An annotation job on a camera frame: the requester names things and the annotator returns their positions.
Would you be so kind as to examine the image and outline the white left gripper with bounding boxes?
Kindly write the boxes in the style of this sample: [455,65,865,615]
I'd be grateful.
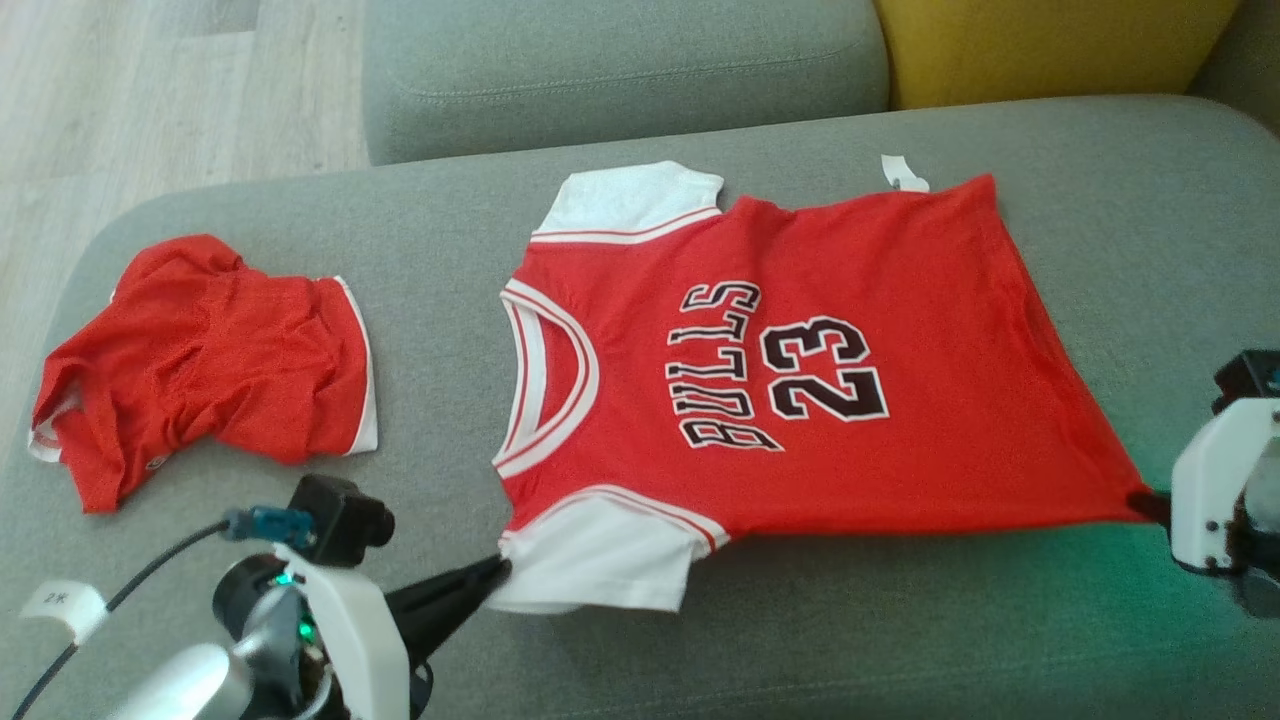
[275,545,512,720]

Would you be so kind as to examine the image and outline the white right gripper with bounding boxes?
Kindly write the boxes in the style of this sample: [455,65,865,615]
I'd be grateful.
[1128,398,1280,574]

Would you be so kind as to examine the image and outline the red shorts white trim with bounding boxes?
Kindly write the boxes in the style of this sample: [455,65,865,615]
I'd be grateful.
[28,233,379,513]

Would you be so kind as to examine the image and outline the red Bulls jersey white sleeves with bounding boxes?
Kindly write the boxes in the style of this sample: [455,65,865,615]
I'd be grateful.
[490,155,1161,613]

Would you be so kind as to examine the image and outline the large grey sofa chaise cushion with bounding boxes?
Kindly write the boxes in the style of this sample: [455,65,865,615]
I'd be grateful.
[0,95,1280,720]

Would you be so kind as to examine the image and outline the yellow sofa backrest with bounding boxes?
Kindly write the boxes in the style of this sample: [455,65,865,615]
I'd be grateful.
[875,0,1241,111]

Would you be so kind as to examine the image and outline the grey sofa seat cushion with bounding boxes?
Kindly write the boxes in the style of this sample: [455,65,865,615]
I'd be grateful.
[362,0,891,166]

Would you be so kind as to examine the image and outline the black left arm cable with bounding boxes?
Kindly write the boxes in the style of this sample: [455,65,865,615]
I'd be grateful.
[10,505,316,720]

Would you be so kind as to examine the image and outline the white left cable tag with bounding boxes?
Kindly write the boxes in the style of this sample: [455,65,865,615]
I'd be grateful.
[20,580,107,644]

